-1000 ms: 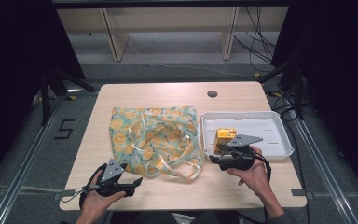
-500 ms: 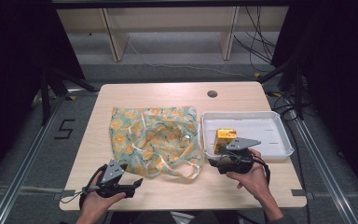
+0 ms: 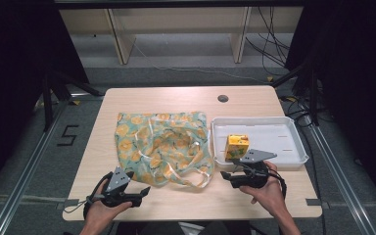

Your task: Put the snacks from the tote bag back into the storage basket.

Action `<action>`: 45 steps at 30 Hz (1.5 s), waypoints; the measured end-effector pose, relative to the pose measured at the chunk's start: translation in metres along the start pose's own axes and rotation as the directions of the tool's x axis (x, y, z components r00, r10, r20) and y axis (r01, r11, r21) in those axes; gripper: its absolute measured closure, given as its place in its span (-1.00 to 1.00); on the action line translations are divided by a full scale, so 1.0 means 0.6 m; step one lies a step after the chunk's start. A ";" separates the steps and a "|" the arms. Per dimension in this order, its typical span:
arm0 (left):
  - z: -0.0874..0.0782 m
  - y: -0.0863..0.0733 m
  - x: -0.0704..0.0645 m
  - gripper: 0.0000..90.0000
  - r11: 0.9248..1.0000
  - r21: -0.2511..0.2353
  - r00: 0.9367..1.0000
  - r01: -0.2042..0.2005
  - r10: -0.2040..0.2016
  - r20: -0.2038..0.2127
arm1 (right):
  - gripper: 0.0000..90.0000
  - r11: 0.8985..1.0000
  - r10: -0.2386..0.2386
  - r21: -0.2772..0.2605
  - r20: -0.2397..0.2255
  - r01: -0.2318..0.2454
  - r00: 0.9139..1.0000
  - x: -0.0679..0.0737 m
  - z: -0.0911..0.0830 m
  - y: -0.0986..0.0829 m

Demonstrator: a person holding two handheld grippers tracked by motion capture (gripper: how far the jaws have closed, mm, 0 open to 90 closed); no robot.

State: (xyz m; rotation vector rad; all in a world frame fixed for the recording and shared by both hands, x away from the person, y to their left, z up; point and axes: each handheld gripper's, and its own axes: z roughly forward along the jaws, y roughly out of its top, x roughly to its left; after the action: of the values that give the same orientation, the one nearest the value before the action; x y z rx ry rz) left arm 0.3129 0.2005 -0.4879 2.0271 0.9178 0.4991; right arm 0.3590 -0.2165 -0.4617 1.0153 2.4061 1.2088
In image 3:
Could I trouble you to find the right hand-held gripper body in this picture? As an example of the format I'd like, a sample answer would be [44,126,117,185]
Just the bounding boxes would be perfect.
[230,148,278,190]

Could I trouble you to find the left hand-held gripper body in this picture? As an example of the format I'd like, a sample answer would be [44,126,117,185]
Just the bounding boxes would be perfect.
[100,165,135,209]

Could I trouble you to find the yellow juice carton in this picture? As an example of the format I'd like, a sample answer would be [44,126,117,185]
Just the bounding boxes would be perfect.
[224,133,251,162]

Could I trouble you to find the white plastic tray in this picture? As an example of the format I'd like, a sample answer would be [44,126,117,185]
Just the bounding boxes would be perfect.
[211,116,310,170]

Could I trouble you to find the orange print cloth bag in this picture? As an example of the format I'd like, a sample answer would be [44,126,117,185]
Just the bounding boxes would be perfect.
[114,111,215,189]

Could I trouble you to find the person's left hand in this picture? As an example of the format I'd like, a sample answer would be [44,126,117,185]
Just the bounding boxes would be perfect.
[83,179,133,235]

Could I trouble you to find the person's right hand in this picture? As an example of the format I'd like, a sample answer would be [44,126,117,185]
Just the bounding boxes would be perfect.
[239,160,290,219]

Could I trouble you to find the grey tape strip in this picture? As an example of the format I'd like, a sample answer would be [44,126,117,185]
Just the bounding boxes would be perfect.
[56,198,80,211]
[305,198,323,208]

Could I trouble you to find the person's dark clothing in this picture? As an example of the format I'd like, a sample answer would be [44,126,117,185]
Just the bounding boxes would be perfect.
[113,220,285,235]

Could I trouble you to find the black metal stand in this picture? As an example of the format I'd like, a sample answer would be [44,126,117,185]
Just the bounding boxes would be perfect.
[269,62,321,127]
[41,69,103,132]

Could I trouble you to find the dark curtain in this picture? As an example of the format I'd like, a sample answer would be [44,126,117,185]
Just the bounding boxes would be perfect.
[283,0,376,207]
[0,0,91,204]

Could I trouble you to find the light wooden shelf unit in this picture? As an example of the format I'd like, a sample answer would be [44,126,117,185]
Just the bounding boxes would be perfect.
[58,6,305,66]

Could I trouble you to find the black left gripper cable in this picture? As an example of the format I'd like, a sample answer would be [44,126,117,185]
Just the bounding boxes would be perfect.
[63,171,114,220]

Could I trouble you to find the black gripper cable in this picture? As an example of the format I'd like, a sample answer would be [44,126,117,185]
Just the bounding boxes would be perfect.
[233,163,288,201]
[63,171,114,220]

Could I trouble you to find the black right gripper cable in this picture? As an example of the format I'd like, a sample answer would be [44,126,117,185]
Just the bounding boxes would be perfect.
[233,163,288,201]

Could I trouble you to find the black floor cables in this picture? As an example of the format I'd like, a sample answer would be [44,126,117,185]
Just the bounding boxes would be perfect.
[278,94,328,235]

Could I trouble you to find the aluminium floor rail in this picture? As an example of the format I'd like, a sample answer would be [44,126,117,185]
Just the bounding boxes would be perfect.
[0,97,71,235]
[302,116,376,235]

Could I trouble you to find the thin white floor cable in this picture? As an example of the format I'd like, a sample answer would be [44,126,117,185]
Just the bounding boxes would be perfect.
[123,32,270,83]

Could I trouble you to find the bundle of black hanging cables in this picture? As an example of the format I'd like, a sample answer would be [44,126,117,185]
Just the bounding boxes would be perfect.
[244,6,292,76]

